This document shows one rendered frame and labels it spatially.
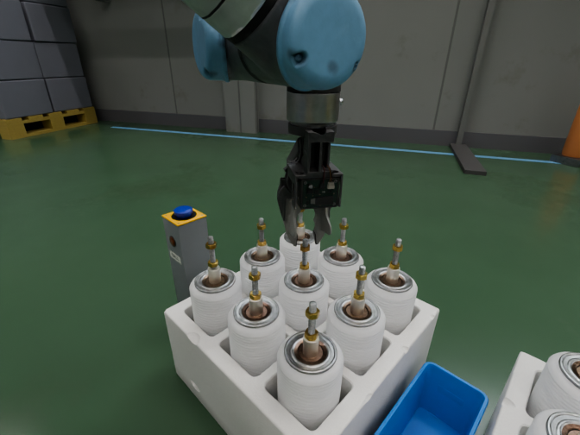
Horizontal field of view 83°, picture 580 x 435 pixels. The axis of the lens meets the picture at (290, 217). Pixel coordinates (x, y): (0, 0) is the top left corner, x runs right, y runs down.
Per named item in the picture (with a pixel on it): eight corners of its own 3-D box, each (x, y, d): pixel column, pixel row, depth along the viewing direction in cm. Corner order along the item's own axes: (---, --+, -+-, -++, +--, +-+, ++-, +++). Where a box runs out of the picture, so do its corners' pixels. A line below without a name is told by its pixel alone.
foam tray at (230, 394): (309, 534, 48) (314, 465, 40) (175, 373, 72) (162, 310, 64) (423, 371, 73) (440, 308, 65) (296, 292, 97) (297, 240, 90)
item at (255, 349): (295, 381, 63) (297, 308, 55) (261, 420, 56) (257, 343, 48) (258, 356, 68) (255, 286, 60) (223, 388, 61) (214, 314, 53)
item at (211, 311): (190, 361, 67) (177, 290, 59) (215, 328, 75) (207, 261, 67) (231, 375, 64) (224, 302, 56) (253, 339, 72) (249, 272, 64)
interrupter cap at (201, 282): (185, 289, 59) (185, 286, 59) (209, 267, 66) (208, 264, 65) (223, 299, 57) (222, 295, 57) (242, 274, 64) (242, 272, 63)
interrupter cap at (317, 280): (330, 277, 63) (330, 274, 63) (312, 299, 57) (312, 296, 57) (295, 266, 66) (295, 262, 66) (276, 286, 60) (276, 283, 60)
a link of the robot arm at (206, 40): (214, -8, 29) (318, 3, 34) (185, 7, 38) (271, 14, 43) (221, 87, 32) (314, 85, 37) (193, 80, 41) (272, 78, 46)
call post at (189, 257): (194, 337, 81) (177, 227, 68) (180, 323, 86) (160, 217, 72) (218, 323, 86) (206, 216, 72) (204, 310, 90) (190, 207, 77)
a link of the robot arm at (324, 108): (282, 89, 48) (335, 89, 50) (282, 121, 50) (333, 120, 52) (292, 94, 42) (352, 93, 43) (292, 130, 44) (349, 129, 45)
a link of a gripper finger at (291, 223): (283, 259, 53) (292, 207, 49) (277, 241, 58) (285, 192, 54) (301, 260, 54) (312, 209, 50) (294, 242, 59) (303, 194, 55)
